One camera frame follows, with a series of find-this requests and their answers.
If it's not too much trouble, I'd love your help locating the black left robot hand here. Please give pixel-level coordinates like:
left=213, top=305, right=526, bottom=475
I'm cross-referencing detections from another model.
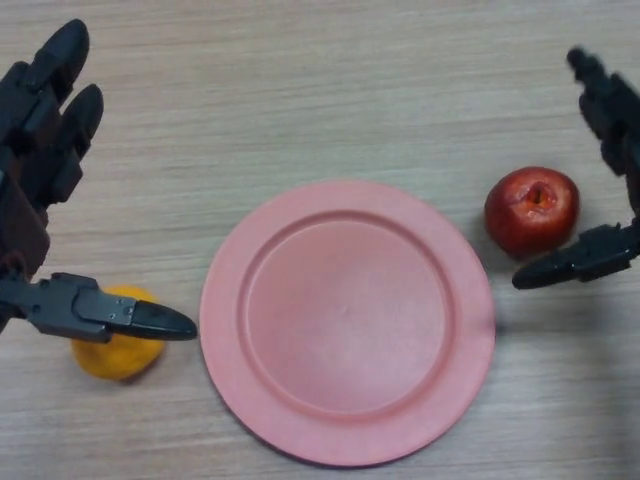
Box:
left=0, top=18, right=199, bottom=344

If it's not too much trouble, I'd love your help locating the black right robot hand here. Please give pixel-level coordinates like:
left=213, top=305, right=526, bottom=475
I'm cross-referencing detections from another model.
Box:
left=512, top=47, right=640, bottom=290

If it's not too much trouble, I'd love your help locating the red apple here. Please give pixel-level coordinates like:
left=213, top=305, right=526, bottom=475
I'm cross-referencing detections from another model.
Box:
left=483, top=166, right=581, bottom=259

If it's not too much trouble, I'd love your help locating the pink round plate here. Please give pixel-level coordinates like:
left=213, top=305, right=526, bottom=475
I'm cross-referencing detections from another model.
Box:
left=198, top=179, right=497, bottom=469

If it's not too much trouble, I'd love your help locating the yellow pear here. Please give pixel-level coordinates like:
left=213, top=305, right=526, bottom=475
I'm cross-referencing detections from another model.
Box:
left=71, top=283, right=166, bottom=382

